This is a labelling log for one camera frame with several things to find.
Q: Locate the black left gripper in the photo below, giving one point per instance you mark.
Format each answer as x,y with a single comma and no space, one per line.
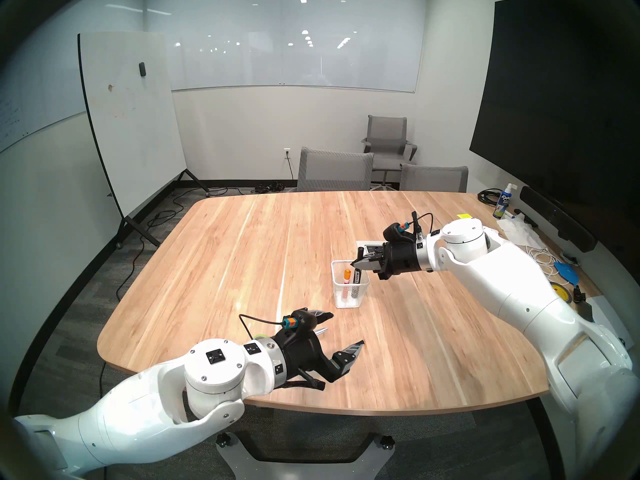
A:
305,356

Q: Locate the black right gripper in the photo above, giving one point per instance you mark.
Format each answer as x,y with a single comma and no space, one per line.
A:
400,258

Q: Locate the black permanent marker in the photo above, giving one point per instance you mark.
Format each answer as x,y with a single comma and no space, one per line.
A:
356,279

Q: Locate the orange white dry-erase marker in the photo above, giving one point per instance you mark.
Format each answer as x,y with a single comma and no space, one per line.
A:
346,273

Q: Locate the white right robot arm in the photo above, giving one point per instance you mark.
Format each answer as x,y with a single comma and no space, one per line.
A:
510,289

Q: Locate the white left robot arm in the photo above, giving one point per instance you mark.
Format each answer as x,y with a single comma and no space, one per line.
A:
125,424

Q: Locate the white mesh pen holder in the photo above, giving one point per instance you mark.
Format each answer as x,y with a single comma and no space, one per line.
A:
350,304

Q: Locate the grey table power outlet panel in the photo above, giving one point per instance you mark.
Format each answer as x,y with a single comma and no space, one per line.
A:
365,245

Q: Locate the grey mesh-back chair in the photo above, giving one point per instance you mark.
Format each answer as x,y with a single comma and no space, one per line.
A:
435,180
335,171

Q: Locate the grey armrest swivel chair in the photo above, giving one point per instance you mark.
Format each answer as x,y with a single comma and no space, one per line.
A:
387,134

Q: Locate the whiteboard cleaner spray bottle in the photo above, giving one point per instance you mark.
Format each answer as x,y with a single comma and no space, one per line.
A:
501,204

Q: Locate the white crumpled plastic bag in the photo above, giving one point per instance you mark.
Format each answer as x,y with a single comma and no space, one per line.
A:
520,231

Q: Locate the black video sound bar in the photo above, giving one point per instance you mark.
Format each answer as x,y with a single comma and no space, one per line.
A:
555,216

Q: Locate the yellow black tape roll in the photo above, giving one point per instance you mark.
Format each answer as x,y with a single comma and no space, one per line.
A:
562,291

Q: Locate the blue flat plastic object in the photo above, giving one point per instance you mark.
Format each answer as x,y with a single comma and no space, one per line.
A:
566,272

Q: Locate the yellow grey block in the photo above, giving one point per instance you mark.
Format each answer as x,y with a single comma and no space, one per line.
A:
586,311

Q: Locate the white paper box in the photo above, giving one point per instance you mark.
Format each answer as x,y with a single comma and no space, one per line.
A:
607,314

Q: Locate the rolling whiteboard on stand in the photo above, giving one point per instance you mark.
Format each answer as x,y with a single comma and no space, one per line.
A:
130,124

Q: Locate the black whiteboard eraser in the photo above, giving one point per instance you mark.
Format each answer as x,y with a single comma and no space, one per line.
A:
143,69

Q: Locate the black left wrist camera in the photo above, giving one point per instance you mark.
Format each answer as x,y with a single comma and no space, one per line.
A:
302,320

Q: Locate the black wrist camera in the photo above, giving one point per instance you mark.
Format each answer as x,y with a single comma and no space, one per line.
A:
395,232
302,320

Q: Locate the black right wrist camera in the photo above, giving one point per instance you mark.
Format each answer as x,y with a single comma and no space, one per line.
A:
395,232

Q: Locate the wall mounted glass whiteboard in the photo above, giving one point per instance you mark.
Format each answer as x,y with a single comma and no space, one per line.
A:
300,59

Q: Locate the large black wall screen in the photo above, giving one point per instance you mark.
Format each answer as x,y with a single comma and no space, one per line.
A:
550,109

